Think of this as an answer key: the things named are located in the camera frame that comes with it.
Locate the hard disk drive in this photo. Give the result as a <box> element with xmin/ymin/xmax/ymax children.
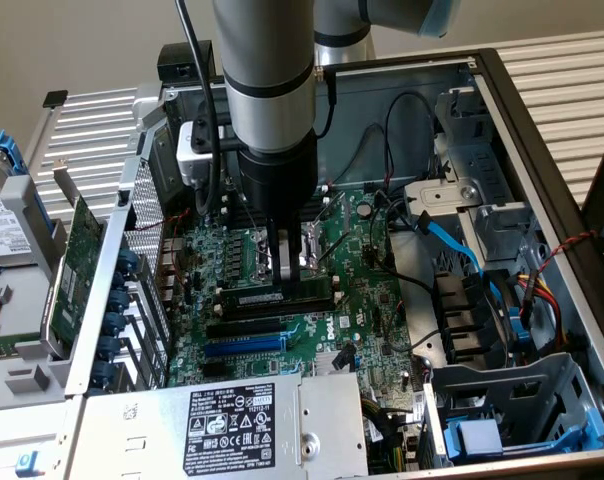
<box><xmin>0</xmin><ymin>149</ymin><xmax>39</xmax><ymax>267</ymax></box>

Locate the silver power supply unit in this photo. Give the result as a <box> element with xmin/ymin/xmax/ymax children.
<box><xmin>64</xmin><ymin>369</ymin><xmax>371</xmax><ymax>480</ymax></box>

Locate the thin grey wire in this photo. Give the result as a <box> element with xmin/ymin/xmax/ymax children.
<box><xmin>329</xmin><ymin>91</ymin><xmax>437</xmax><ymax>194</ymax></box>

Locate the silver chipset heatsink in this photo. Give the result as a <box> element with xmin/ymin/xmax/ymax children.
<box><xmin>312</xmin><ymin>349</ymin><xmax>358</xmax><ymax>377</ymax></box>

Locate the blue case release latch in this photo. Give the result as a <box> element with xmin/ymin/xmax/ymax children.
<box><xmin>14</xmin><ymin>449</ymin><xmax>41</xmax><ymax>477</ymax></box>

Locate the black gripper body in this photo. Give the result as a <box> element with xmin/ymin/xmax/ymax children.
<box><xmin>236</xmin><ymin>128</ymin><xmax>320</xmax><ymax>225</ymax></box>

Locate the green RAM stick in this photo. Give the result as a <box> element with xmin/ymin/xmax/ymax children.
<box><xmin>219</xmin><ymin>278</ymin><xmax>333</xmax><ymax>314</ymax></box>
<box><xmin>0</xmin><ymin>332</ymin><xmax>48</xmax><ymax>362</ymax></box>

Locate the twisted red black wire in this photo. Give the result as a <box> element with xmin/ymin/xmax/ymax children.
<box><xmin>529</xmin><ymin>228</ymin><xmax>602</xmax><ymax>281</ymax></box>

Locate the blue disk caddy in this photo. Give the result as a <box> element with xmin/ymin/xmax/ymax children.
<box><xmin>0</xmin><ymin>129</ymin><xmax>68</xmax><ymax>251</ymax></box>

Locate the CPU socket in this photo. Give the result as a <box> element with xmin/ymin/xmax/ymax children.
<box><xmin>251</xmin><ymin>217</ymin><xmax>331</xmax><ymax>281</ymax></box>

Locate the power supply wire bundle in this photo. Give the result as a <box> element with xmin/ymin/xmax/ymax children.
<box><xmin>360</xmin><ymin>392</ymin><xmax>423</xmax><ymax>474</ymax></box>

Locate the thin red black wire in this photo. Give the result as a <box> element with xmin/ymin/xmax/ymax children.
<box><xmin>124</xmin><ymin>207</ymin><xmax>192</xmax><ymax>235</ymax></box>

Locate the green graphics card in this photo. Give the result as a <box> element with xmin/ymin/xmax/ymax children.
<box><xmin>40</xmin><ymin>158</ymin><xmax>109</xmax><ymax>361</ymax></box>

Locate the silver disk bay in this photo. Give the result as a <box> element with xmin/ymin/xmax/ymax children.
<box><xmin>403</xmin><ymin>85</ymin><xmax>546</xmax><ymax>266</ymax></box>

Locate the long black expansion slot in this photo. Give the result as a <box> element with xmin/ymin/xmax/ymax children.
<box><xmin>205</xmin><ymin>318</ymin><xmax>284</xmax><ymax>341</ymax></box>

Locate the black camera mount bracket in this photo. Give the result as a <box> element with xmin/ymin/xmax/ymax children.
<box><xmin>190</xmin><ymin>118</ymin><xmax>241</xmax><ymax>154</ymax></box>

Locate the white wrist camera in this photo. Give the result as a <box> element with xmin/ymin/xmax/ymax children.
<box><xmin>175</xmin><ymin>122</ymin><xmax>218</xmax><ymax>187</ymax></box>

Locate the thin metal locking lever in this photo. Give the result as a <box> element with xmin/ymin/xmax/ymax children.
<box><xmin>315</xmin><ymin>230</ymin><xmax>357</xmax><ymax>265</ymax></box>

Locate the grey parts rack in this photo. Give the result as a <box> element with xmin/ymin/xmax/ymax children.
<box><xmin>0</xmin><ymin>174</ymin><xmax>79</xmax><ymax>416</ymax></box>

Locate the blue expansion slot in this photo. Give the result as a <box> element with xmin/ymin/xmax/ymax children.
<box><xmin>203</xmin><ymin>335</ymin><xmax>287</xmax><ymax>358</ymax></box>

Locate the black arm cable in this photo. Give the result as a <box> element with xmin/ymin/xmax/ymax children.
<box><xmin>174</xmin><ymin>0</ymin><xmax>223</xmax><ymax>216</ymax></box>

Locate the blue plastic disk tray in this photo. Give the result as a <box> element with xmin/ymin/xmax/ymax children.
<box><xmin>444</xmin><ymin>408</ymin><xmax>604</xmax><ymax>464</ymax></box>

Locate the grey disk cage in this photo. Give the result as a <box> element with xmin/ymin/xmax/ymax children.
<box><xmin>421</xmin><ymin>352</ymin><xmax>604</xmax><ymax>469</ymax></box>

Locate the black plastic box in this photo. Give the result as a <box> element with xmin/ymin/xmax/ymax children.
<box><xmin>158</xmin><ymin>42</ymin><xmax>216</xmax><ymax>84</ymax></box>

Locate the blue disk data wire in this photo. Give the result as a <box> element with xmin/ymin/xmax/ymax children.
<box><xmin>416</xmin><ymin>212</ymin><xmax>521</xmax><ymax>341</ymax></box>

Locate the red power wire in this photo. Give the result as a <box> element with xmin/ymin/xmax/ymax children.
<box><xmin>534</xmin><ymin>287</ymin><xmax>569</xmax><ymax>351</ymax></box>

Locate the green motherboard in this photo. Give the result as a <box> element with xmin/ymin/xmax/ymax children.
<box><xmin>166</xmin><ymin>184</ymin><xmax>423</xmax><ymax>406</ymax></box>

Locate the open PC case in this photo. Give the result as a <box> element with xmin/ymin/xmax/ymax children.
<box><xmin>64</xmin><ymin>47</ymin><xmax>604</xmax><ymax>480</ymax></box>

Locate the yellow power wire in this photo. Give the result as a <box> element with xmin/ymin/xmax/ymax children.
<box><xmin>513</xmin><ymin>271</ymin><xmax>551</xmax><ymax>296</ymax></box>

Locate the blue card retention clip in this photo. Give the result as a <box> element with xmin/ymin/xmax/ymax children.
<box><xmin>115</xmin><ymin>248</ymin><xmax>142</xmax><ymax>275</ymax></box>
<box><xmin>89</xmin><ymin>360</ymin><xmax>117</xmax><ymax>389</ymax></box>
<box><xmin>102</xmin><ymin>311</ymin><xmax>129</xmax><ymax>335</ymax></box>
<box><xmin>105</xmin><ymin>290</ymin><xmax>132</xmax><ymax>314</ymax></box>
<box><xmin>96</xmin><ymin>334</ymin><xmax>124</xmax><ymax>359</ymax></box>

